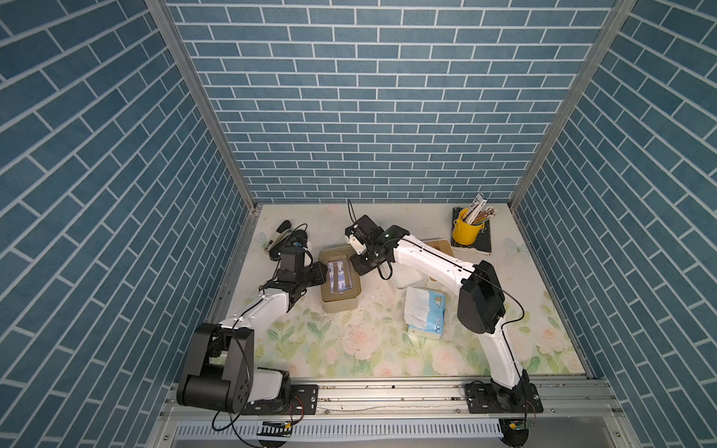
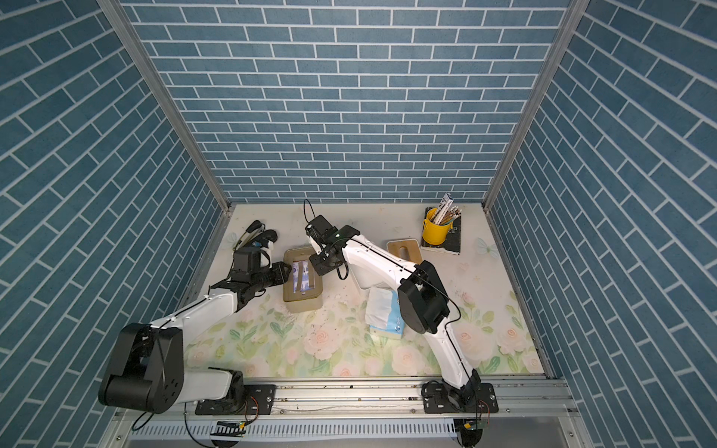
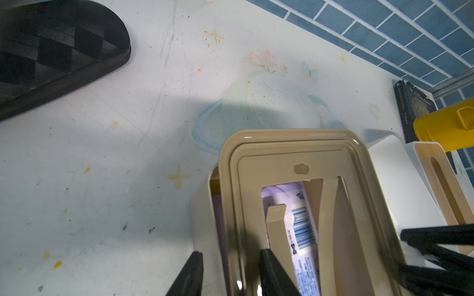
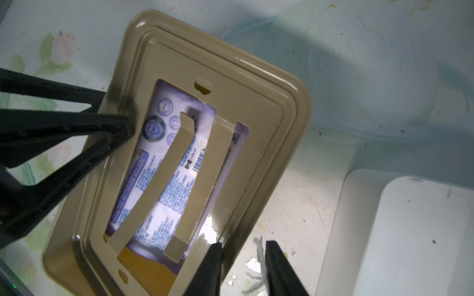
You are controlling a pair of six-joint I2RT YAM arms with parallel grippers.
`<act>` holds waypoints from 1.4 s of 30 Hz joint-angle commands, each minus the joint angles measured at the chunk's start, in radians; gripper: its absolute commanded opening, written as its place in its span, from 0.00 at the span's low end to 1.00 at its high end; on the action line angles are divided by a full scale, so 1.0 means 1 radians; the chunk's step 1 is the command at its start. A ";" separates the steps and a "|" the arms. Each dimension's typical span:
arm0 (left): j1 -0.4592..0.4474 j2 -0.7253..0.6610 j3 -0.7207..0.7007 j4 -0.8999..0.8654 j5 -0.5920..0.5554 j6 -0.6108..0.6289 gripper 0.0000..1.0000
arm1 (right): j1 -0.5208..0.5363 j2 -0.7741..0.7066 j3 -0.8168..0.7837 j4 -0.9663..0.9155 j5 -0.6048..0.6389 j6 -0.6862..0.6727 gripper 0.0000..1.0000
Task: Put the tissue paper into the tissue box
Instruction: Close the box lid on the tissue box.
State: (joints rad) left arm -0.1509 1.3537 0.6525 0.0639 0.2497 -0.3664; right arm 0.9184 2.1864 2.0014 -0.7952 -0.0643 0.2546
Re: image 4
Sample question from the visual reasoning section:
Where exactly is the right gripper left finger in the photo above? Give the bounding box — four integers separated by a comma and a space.
184, 242, 224, 296

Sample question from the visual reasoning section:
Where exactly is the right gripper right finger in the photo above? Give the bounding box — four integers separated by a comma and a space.
265, 240, 309, 296

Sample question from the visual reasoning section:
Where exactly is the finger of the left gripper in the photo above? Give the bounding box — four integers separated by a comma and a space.
1, 69, 106, 113
1, 109, 135, 247

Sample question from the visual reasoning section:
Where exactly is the purple tissue paper pack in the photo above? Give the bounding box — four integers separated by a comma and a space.
105, 79, 249, 265

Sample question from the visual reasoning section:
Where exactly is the beige tissue box lid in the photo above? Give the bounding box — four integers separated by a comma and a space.
43, 10, 311, 296

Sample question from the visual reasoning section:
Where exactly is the white tissue box base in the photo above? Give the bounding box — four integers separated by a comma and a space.
316, 169, 474, 296

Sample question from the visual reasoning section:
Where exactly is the floral table mat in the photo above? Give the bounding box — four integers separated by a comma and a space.
1, 1, 474, 296

